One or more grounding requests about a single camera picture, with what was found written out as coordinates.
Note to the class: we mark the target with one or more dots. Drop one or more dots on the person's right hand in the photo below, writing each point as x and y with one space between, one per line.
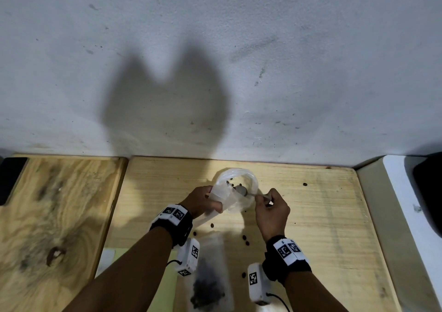
272 215

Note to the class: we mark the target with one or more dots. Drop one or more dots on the metal spoon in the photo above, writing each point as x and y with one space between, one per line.
241 191

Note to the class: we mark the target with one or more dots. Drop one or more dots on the person's left thumb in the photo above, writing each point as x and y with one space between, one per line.
214 207

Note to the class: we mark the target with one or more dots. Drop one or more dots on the person's left forearm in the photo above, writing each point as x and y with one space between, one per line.
127 273

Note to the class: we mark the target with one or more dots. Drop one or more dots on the pile of coffee beans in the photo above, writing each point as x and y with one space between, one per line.
207 284

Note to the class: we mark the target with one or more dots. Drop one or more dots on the wooden board with dark knots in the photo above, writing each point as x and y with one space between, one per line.
51 225

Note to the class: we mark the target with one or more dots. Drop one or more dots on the person's right forearm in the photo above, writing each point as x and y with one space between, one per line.
314 292

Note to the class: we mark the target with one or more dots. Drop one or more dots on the black flat panel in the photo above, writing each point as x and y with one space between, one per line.
12 179

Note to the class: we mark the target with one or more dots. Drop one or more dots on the black rounded object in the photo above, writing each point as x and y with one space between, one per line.
430 191

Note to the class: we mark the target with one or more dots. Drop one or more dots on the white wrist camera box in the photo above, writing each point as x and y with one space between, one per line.
257 284
189 256

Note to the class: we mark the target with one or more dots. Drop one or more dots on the pale green sheet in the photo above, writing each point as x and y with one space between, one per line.
167 287

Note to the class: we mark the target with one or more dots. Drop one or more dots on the clear pouch with coffee beans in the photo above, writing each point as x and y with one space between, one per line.
210 253

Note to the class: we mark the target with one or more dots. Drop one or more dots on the person's right thumb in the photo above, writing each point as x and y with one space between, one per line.
260 201

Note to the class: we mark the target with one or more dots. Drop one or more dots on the scattered coffee beans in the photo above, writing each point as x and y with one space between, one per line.
247 242

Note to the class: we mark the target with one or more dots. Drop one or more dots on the white paper sheet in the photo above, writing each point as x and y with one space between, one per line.
105 261

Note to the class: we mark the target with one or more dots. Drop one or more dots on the person's left hand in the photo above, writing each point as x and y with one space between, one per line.
196 203

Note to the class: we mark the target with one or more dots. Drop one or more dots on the clear plastic bag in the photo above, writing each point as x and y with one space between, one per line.
238 191

